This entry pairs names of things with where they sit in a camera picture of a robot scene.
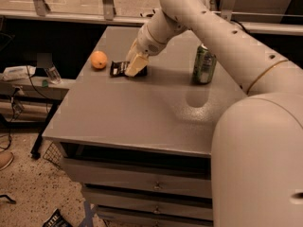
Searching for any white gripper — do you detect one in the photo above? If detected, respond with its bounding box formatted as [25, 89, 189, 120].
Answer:
[125, 23, 167, 77]

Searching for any black rxbar chocolate bar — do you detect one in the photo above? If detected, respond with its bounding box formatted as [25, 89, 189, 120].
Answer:
[110, 61, 148, 78]

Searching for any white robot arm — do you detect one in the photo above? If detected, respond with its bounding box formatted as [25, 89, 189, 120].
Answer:
[126, 0, 303, 227]

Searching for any orange fruit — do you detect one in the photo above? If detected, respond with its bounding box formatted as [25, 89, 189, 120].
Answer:
[90, 51, 108, 69]

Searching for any green soda can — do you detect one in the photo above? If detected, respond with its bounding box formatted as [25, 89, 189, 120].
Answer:
[192, 44, 217, 84]

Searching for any clear plastic bottle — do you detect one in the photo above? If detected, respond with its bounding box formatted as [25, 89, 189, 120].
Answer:
[45, 66, 62, 84]

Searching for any grey drawer cabinet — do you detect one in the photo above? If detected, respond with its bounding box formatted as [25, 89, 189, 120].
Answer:
[42, 26, 249, 227]

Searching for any low side bench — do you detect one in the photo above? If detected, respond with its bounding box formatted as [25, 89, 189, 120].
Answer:
[0, 76, 75, 159]

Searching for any top grey drawer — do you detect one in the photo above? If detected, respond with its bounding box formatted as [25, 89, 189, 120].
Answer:
[61, 158, 212, 199]

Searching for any grey drawer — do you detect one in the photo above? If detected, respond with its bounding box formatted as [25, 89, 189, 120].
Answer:
[81, 186, 213, 220]
[61, 158, 212, 199]
[96, 205, 213, 227]

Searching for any white tissue pack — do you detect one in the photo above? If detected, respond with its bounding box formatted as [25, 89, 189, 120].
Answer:
[2, 65, 36, 81]

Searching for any metal window railing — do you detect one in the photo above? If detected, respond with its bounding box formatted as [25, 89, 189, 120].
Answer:
[0, 0, 303, 36]

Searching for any middle grey drawer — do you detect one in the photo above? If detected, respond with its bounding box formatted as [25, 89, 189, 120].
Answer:
[81, 186, 213, 220]

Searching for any bottom grey drawer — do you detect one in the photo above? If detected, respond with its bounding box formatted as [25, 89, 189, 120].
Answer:
[96, 205, 213, 227]

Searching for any black snack bag on floor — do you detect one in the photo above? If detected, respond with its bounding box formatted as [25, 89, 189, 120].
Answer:
[43, 209, 73, 227]

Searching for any black cable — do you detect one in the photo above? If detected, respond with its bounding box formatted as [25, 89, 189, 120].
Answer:
[0, 65, 51, 151]

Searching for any wire mesh basket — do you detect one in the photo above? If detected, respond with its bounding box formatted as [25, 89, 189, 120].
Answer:
[43, 143, 62, 168]

